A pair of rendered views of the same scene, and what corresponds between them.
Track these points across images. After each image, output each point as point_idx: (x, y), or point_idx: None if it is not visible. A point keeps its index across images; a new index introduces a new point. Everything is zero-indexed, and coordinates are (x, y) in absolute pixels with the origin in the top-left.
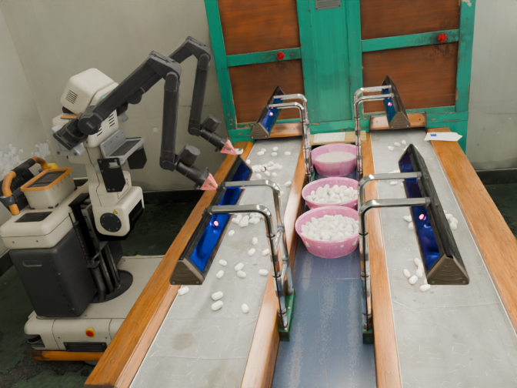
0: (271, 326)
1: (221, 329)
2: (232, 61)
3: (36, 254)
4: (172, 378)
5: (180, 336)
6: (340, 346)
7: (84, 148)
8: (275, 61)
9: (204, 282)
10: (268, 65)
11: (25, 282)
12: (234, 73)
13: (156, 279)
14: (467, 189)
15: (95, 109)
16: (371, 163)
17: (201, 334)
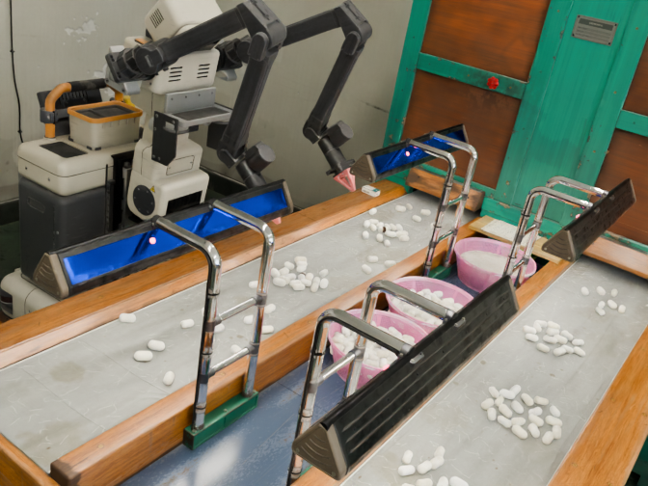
0: (169, 415)
1: (119, 385)
2: (425, 63)
3: (43, 196)
4: (13, 404)
5: (70, 365)
6: None
7: (139, 88)
8: (483, 88)
9: (161, 323)
10: (472, 90)
11: (22, 225)
12: (421, 81)
13: (112, 287)
14: (625, 402)
15: (162, 43)
16: (528, 295)
17: (94, 377)
